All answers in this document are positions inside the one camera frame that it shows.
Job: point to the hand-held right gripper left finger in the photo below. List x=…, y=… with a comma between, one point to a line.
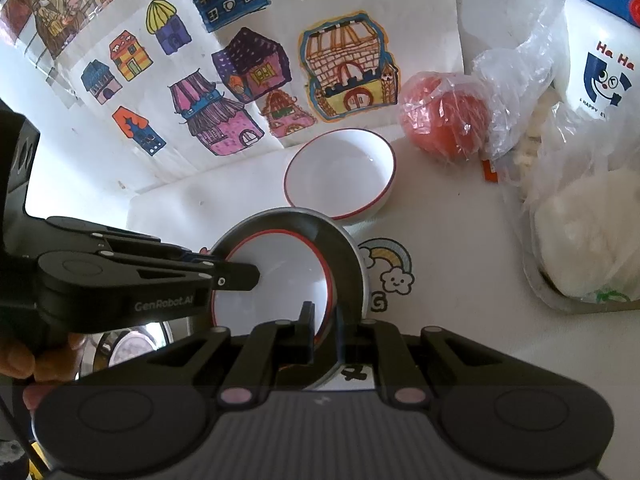
x=260, y=350

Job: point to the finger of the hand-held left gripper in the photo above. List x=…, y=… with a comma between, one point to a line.
x=150, y=247
x=235, y=277

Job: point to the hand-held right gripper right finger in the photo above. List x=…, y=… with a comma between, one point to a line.
x=385, y=350

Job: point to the white bowl with red rim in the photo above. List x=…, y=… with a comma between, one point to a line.
x=340, y=175
x=280, y=290

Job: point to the large stainless steel plate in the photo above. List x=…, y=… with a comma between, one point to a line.
x=130, y=350

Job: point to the stainless steel bowl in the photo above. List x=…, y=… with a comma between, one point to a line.
x=345, y=260

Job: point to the person's left hand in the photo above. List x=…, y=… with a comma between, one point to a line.
x=55, y=360

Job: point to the white printed table mat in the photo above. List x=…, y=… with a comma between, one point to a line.
x=450, y=260

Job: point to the metal tray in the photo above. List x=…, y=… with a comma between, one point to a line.
x=550, y=295

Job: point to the white steamed bun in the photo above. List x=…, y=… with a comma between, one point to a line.
x=585, y=230

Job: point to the coloured houses drawing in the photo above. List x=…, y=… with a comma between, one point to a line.
x=320, y=60

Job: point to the red tomato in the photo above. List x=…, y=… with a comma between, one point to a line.
x=440, y=120

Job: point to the drawing of child with fan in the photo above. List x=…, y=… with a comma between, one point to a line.
x=50, y=10

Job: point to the clear plastic food bag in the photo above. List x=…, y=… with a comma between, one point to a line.
x=575, y=170

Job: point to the crumpled clear plastic bag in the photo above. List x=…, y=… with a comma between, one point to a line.
x=515, y=60

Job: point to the white bottle with blue lid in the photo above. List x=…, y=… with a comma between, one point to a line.
x=600, y=60

